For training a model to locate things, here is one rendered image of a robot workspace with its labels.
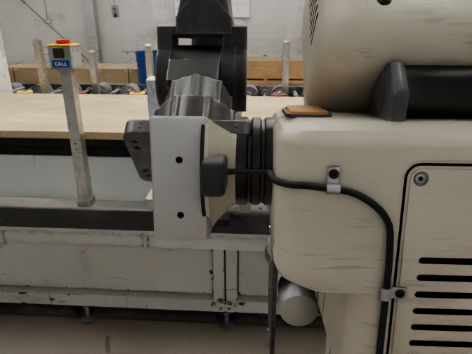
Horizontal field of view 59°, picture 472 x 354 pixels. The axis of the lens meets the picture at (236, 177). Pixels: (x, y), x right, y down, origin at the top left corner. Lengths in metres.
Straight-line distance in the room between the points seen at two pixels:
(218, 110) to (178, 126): 0.06
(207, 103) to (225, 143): 0.05
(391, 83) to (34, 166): 1.58
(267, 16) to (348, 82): 8.06
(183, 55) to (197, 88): 0.07
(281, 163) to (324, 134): 0.04
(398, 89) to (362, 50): 0.04
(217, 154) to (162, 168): 0.05
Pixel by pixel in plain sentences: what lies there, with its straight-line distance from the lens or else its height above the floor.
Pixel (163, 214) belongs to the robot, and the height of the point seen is 1.14.
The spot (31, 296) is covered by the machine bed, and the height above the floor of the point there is 0.15.
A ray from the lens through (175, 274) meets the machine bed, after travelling 1.85.
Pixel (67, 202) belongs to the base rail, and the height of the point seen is 0.70.
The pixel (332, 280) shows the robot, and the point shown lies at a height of 1.13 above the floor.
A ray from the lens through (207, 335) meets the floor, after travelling 1.95.
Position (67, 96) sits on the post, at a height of 1.07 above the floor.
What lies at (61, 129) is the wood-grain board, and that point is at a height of 0.90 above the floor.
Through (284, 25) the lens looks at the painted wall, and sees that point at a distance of 8.41.
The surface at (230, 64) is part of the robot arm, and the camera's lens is 0.47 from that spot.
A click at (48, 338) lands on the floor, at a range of 2.09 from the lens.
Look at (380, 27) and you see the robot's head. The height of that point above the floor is 1.30.
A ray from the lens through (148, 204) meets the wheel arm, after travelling 1.13.
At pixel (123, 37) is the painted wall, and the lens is 8.84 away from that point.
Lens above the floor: 1.31
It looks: 22 degrees down
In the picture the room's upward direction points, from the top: straight up
